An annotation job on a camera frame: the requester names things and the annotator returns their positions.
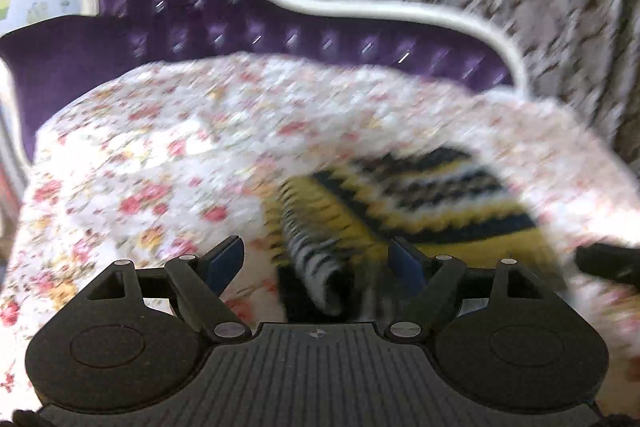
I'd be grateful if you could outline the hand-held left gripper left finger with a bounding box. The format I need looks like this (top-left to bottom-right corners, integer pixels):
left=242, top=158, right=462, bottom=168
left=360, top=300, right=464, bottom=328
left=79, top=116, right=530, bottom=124
left=80, top=235, right=253, bottom=342

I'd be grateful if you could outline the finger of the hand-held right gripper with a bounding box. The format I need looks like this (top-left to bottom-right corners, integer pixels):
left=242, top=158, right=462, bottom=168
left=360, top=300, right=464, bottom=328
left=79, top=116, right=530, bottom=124
left=574, top=242, right=640, bottom=284

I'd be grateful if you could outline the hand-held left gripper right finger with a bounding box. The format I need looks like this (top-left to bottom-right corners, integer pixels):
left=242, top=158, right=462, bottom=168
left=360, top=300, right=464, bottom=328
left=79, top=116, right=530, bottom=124
left=383, top=236, right=548, bottom=341

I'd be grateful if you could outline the navy yellow patterned knit sweater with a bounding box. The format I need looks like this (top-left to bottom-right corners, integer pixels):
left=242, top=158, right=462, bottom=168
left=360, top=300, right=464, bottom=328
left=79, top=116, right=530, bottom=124
left=262, top=147, right=556, bottom=323

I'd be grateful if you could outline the floral blanket with lace edge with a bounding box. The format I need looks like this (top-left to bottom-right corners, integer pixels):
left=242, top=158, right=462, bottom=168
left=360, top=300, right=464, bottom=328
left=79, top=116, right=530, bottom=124
left=0, top=52, right=640, bottom=413

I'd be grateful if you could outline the purple tufted sofa white frame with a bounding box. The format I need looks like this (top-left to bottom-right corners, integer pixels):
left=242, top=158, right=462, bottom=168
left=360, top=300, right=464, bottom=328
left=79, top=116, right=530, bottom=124
left=0, top=0, right=531, bottom=168

